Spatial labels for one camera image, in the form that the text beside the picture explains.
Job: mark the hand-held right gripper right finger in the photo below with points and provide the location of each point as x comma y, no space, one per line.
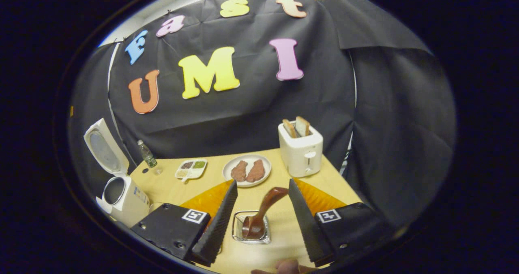
304,221

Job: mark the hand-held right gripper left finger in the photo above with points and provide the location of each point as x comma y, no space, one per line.
221,225

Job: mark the clear chopstick holder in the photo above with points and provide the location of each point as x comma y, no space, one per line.
238,229

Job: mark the brown wooden spoon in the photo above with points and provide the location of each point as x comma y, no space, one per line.
263,209

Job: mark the white rice cooker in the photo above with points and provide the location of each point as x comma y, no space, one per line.
129,203

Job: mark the brown meat patty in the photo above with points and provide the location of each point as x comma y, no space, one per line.
256,171
239,171

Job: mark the white divided condiment dish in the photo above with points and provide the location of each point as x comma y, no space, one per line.
190,169

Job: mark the white toaster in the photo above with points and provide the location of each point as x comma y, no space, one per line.
302,156

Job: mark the white round plate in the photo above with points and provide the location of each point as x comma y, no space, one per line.
247,157

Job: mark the toasted bread slice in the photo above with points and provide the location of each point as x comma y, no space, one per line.
303,126
289,129

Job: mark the clear water bottle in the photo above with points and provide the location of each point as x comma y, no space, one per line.
148,156

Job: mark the black backdrop cloth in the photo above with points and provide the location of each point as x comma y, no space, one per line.
251,112

